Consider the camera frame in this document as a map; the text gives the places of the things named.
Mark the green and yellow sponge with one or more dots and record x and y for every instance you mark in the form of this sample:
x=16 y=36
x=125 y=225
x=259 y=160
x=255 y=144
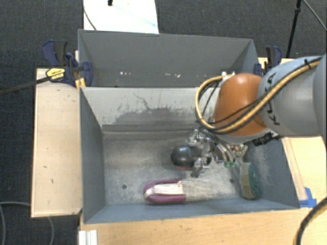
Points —
x=250 y=181

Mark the black ball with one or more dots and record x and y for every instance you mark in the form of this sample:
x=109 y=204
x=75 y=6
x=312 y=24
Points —
x=184 y=156

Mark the black cylinder on white bracket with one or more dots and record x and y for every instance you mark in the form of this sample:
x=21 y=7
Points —
x=262 y=140

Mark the pale wood board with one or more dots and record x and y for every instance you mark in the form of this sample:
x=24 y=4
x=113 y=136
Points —
x=57 y=147

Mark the purple horseshoe with white label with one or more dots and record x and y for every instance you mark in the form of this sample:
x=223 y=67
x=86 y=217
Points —
x=163 y=197

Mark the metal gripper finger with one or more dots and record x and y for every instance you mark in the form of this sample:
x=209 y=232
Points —
x=197 y=138
x=200 y=165

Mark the grey metal bin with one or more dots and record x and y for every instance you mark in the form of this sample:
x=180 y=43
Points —
x=143 y=147

